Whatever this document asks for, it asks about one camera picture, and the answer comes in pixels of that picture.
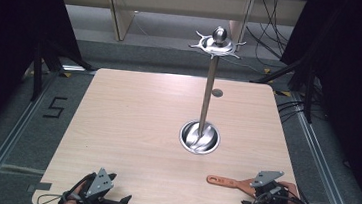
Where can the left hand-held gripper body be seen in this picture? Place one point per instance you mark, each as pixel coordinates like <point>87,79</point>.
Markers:
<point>99,184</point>

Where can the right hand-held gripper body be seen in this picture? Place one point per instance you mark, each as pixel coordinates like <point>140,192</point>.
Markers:
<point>270,199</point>

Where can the orange spatula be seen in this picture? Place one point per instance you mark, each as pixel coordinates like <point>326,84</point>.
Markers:
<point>228,182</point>

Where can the steel utensil rack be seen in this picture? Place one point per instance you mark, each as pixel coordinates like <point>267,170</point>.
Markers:
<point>209,84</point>

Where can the grey round table sticker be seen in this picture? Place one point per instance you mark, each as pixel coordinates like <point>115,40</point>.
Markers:
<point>217,92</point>

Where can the black metal stand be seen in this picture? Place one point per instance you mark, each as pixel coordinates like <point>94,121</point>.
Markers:
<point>38,68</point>
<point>309,91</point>

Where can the black curtain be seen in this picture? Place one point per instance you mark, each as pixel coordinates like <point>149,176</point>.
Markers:
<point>358,82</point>
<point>11,38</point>

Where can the beige wooden cabinet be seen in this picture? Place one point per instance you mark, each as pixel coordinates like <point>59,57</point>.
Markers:
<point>178,1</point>

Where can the aluminium floor rail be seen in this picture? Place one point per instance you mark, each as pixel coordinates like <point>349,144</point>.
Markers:
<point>7,142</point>
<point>326,169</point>

